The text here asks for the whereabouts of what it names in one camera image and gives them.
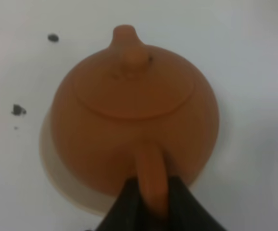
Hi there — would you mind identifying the brown clay teapot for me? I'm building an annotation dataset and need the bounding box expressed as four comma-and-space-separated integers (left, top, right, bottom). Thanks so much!
50, 25, 219, 218

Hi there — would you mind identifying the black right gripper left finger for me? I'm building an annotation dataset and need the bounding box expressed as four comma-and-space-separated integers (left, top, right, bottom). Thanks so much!
96, 178, 158, 231

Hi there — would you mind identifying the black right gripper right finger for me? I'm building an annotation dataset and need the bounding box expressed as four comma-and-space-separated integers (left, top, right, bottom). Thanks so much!
168, 176, 226, 231

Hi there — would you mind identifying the beige round teapot saucer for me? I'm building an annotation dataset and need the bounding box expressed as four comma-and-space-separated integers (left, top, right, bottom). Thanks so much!
39, 110, 116, 217

